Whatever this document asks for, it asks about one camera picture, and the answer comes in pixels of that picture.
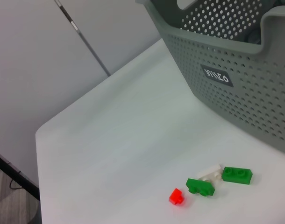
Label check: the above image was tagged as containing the white toy brick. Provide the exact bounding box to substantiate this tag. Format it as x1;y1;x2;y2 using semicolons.
197;164;223;182

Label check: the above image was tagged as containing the small red toy brick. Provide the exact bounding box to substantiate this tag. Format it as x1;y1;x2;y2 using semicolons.
168;188;185;206

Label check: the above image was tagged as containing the green toy brick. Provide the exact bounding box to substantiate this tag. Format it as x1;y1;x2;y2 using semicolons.
221;166;254;185
185;178;215;197

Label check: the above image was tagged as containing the grey-green perforated storage bin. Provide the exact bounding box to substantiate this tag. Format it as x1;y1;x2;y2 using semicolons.
135;0;285;157

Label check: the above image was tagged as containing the thin grey metal pole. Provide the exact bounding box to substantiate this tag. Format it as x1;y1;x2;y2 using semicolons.
55;0;112;77

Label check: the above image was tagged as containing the black metal frame bar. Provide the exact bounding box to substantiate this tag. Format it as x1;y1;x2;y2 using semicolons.
0;149;40;201

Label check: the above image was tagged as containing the thin black floor cable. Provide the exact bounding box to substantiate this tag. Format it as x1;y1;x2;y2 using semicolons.
8;172;22;190

